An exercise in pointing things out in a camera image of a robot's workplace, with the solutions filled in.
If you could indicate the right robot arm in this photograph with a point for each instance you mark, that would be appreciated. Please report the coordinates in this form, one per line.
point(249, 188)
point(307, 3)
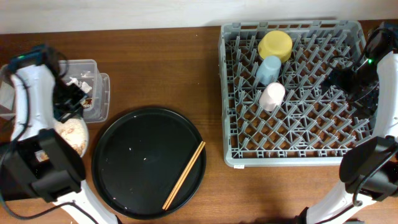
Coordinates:
point(368, 172)

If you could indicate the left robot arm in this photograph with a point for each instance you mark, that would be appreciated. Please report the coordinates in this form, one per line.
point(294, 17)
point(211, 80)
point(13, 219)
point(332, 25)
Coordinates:
point(40, 162)

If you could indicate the black rectangular bin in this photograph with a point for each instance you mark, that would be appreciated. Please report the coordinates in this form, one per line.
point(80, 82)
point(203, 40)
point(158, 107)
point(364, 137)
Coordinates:
point(9, 187)

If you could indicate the grey plate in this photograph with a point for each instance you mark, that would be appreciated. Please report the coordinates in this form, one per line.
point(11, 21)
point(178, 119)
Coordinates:
point(84, 137)

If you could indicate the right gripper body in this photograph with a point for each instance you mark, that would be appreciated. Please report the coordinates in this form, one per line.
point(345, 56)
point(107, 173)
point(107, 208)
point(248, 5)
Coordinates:
point(339, 82)

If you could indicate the blue cup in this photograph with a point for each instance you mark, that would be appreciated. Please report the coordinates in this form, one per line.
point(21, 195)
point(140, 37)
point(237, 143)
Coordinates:
point(269, 69)

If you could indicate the pink cup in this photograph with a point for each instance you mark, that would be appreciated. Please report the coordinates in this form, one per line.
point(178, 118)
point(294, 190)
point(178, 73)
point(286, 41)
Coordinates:
point(272, 96)

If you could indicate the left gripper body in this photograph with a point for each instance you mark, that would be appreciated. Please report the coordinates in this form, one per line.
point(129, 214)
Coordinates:
point(73, 98)

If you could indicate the clear plastic bin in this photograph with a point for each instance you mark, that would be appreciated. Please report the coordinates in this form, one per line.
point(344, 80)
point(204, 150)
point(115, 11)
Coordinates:
point(85, 70)

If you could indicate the round black tray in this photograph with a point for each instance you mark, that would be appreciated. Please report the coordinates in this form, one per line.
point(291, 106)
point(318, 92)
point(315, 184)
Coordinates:
point(138, 160)

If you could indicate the yellow bowl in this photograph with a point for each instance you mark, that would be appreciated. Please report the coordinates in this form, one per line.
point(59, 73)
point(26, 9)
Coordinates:
point(276, 43)

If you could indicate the wooden chopstick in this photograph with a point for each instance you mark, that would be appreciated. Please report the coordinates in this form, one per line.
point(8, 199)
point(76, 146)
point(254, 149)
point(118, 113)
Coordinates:
point(182, 177)
point(186, 175)

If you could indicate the grey dishwasher rack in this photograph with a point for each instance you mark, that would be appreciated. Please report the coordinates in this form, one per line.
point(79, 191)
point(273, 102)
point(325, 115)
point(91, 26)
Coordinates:
point(309, 128)

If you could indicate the gold foil wrapper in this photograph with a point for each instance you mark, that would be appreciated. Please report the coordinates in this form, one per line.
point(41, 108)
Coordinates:
point(87, 103)

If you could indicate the white tissue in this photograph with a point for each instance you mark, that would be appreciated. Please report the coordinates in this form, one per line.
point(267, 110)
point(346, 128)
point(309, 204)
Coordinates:
point(86, 88)

